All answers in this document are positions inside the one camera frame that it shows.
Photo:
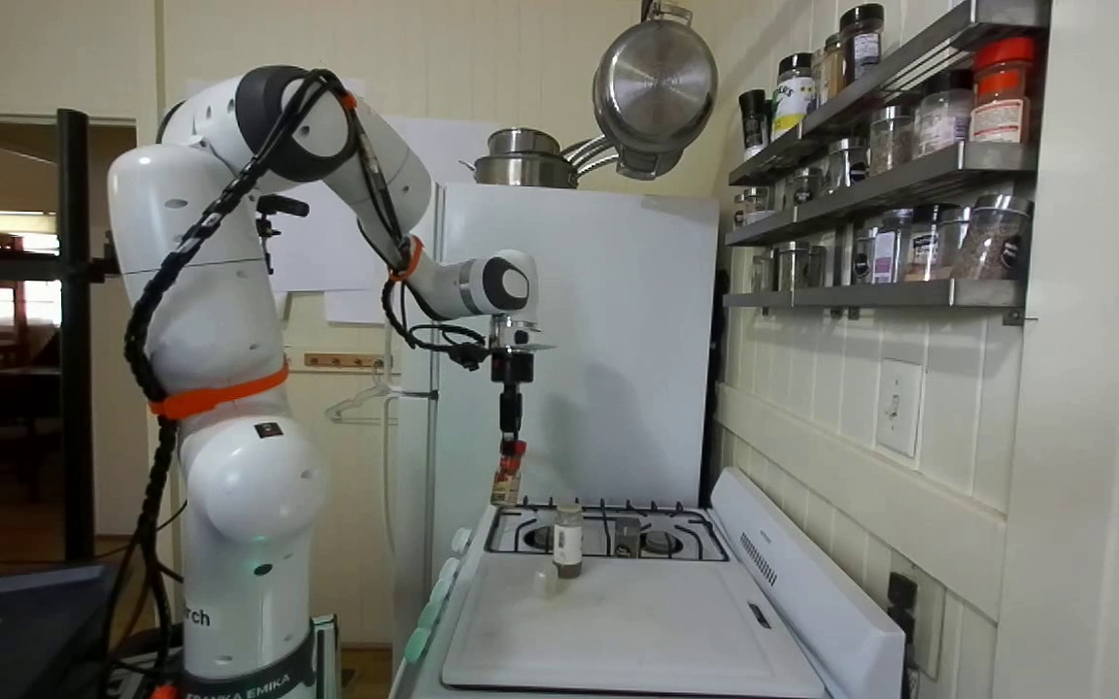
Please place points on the white refrigerator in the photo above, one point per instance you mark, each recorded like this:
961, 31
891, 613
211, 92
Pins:
622, 292

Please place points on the steel pot on fridge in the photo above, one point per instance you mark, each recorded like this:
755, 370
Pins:
521, 156

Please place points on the black stove grate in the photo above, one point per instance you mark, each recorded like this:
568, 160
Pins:
667, 530

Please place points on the metal spice shelf rack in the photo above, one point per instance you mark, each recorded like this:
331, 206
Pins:
961, 169

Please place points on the hanging steel pan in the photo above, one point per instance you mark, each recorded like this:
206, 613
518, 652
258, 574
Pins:
656, 93

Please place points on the white gas stove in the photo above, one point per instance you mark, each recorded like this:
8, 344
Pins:
779, 620

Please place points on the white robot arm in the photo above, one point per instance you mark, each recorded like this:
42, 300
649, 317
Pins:
206, 349

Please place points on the red lid spice jar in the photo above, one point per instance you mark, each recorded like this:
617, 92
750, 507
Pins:
1004, 92

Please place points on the clear spice jar on board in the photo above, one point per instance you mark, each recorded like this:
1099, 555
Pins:
568, 542

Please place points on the black metal stand pole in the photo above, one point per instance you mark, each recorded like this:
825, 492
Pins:
74, 328

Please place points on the black laptop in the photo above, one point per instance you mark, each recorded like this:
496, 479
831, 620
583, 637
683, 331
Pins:
52, 630

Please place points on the white label spice container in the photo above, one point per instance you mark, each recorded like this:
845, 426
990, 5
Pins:
794, 92

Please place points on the black wall outlet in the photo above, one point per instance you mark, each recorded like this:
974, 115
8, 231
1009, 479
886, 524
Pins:
904, 602

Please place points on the wall light switch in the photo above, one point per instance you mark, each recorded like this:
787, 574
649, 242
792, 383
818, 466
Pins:
900, 410

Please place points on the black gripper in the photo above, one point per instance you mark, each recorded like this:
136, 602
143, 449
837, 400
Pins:
509, 361

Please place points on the grey jar on stove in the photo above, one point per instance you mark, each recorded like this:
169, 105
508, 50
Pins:
626, 538

